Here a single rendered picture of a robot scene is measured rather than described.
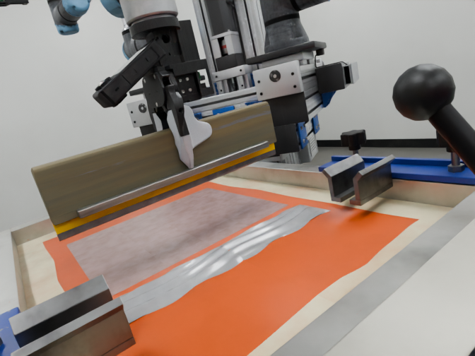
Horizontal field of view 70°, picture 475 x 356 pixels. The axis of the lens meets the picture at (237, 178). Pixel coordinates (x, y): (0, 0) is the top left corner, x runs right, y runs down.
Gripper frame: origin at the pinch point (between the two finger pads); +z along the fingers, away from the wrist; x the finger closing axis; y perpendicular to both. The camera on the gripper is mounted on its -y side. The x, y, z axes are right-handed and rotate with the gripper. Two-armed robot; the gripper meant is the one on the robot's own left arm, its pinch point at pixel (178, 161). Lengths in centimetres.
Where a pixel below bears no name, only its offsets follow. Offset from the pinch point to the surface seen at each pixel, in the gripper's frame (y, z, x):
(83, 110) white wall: 61, -22, 351
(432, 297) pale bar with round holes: -4.6, 4.8, -39.8
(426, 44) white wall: 380, -5, 149
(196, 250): -2.5, 13.5, -3.2
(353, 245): 10.2, 13.5, -22.3
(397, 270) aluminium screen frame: 3.4, 9.9, -32.6
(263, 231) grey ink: 6.5, 13.0, -8.8
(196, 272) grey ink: -6.1, 13.0, -9.8
